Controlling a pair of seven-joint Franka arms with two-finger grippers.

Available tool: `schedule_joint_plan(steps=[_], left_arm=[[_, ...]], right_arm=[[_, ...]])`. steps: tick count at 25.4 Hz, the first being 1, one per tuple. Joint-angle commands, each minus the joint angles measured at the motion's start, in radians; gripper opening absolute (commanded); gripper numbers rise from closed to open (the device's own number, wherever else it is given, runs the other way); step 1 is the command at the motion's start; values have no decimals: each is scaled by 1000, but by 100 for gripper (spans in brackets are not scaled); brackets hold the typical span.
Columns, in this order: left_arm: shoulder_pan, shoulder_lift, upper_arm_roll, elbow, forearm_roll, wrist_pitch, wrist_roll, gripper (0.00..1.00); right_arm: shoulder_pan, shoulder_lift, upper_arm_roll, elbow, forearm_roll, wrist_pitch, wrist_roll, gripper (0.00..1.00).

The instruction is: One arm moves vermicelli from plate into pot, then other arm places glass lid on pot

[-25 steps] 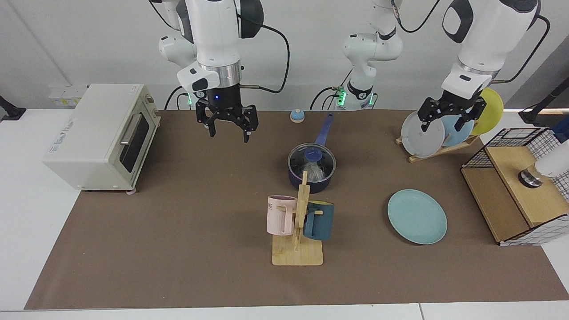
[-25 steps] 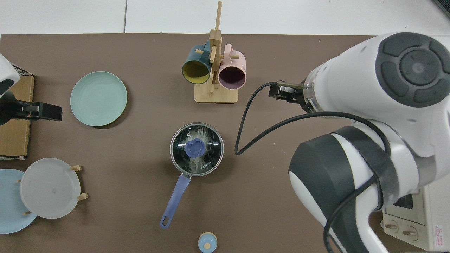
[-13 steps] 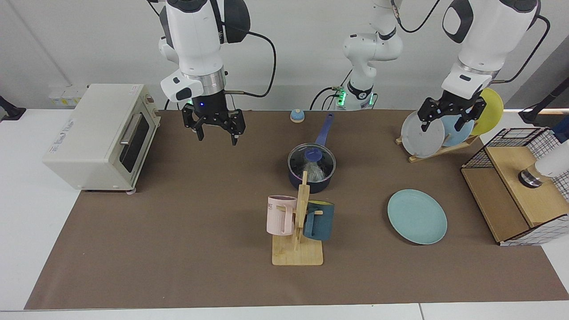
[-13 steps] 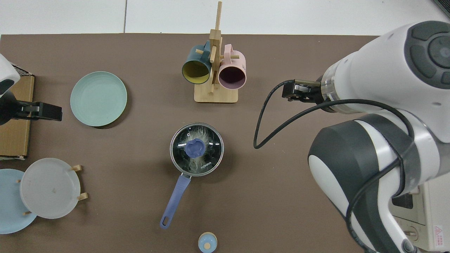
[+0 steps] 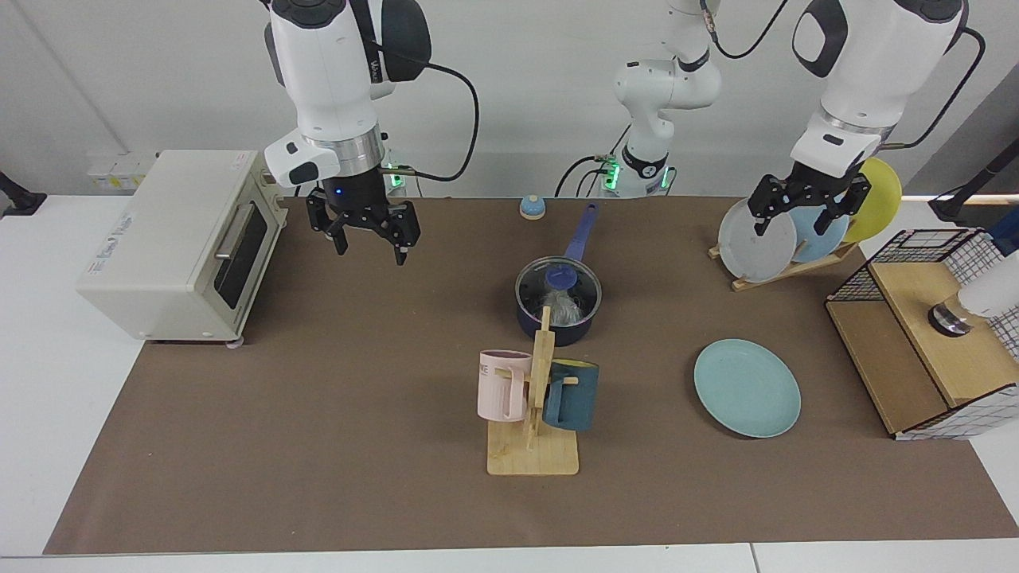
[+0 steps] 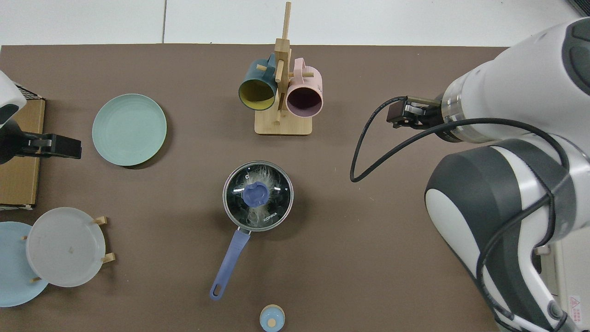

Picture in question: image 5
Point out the black stand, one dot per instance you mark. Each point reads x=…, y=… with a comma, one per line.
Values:
x=955, y=205
x=20, y=199

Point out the wooden plate rack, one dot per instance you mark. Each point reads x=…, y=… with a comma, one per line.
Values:
x=784, y=274

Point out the dark teal mug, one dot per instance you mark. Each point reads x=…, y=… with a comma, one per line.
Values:
x=575, y=398

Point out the brown table cloth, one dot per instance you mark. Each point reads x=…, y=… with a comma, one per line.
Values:
x=318, y=398

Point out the white bottle silver end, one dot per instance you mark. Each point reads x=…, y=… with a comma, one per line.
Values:
x=987, y=294

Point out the wooden cup stand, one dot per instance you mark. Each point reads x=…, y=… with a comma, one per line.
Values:
x=533, y=458

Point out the glass lid blue knob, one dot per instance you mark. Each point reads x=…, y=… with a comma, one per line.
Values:
x=561, y=277

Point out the yellow plate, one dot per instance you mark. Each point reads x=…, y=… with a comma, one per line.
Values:
x=880, y=195

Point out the pink mug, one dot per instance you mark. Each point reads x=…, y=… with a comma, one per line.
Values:
x=500, y=386

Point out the small blue round thing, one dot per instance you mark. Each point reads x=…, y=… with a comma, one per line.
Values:
x=532, y=208

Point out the pale toaster oven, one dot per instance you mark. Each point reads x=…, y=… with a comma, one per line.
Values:
x=167, y=247

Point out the pale grey plate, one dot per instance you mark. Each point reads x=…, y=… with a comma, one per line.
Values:
x=752, y=255

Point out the white vermicelli bundle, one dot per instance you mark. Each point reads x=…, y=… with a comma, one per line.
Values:
x=567, y=309

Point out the white wall socket strip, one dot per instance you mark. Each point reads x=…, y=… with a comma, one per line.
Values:
x=119, y=171

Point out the teal round plate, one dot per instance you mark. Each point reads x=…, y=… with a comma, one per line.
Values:
x=747, y=388

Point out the light blue plate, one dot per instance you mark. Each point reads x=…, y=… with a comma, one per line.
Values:
x=832, y=243

